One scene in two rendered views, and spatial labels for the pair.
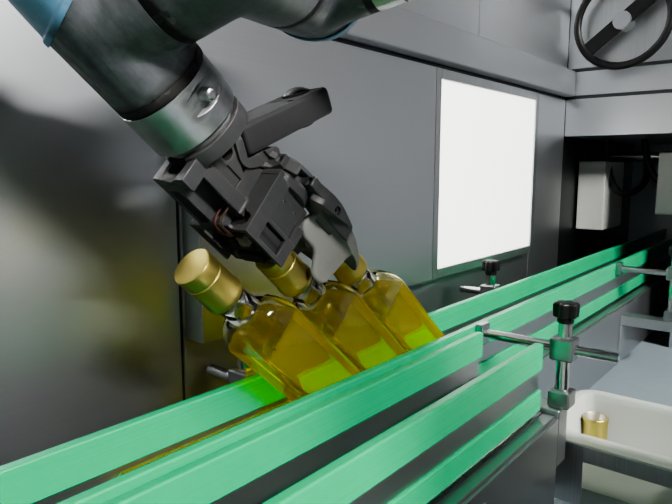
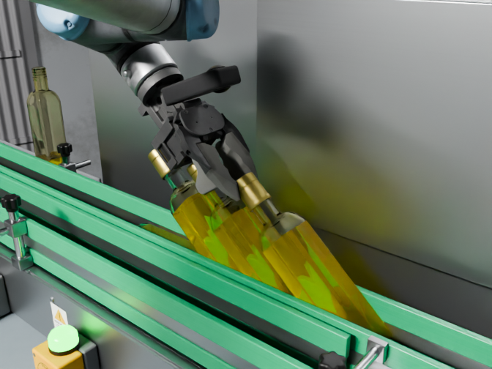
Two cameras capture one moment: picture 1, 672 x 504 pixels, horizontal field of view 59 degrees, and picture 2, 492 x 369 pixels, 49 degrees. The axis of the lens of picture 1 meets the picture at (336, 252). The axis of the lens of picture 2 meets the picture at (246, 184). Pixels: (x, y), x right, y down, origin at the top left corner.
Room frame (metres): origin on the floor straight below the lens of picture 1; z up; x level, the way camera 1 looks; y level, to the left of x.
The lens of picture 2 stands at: (0.59, -0.68, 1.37)
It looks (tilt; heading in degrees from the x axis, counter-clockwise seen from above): 23 degrees down; 90
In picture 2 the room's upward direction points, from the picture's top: straight up
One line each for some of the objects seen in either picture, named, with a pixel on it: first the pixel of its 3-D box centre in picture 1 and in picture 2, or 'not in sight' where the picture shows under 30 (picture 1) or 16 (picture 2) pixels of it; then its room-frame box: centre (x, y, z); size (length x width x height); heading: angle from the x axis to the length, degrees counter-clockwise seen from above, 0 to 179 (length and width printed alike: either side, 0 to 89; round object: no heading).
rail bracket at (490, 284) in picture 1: (478, 297); not in sight; (1.01, -0.24, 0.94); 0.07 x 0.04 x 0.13; 51
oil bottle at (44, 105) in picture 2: not in sight; (47, 125); (0.14, 0.50, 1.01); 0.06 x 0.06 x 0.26; 52
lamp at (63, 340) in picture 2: not in sight; (63, 337); (0.32, -0.02, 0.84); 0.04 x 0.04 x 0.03
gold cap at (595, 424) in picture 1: (594, 430); not in sight; (0.81, -0.37, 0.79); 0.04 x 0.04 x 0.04
